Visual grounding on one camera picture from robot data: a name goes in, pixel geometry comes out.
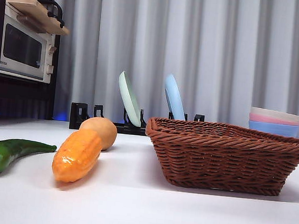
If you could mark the tan potato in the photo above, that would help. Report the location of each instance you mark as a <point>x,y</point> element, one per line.
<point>107,133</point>

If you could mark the orange corn cob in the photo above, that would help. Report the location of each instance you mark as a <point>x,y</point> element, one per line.
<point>77,155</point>

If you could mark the brown wicker basket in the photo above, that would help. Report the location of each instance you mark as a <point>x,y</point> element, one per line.
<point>221,161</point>

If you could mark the green cucumber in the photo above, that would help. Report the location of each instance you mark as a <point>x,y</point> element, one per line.
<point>8,151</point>

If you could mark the pale green plate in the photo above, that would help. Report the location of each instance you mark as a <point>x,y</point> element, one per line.
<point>130,102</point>

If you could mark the light blue plate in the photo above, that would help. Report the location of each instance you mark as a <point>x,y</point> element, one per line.
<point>174,98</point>

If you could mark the black dish rack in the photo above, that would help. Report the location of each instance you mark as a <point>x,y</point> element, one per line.
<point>95,125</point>

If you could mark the grey pleated curtain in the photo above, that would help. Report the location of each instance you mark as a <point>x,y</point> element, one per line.
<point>224,45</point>

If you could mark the pink bowl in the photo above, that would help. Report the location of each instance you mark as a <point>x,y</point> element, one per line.
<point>270,119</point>

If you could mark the cream microwave oven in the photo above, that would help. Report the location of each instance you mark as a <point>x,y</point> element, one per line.
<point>23,44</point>

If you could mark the wooden cutting board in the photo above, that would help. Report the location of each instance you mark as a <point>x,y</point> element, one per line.
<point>42,17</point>

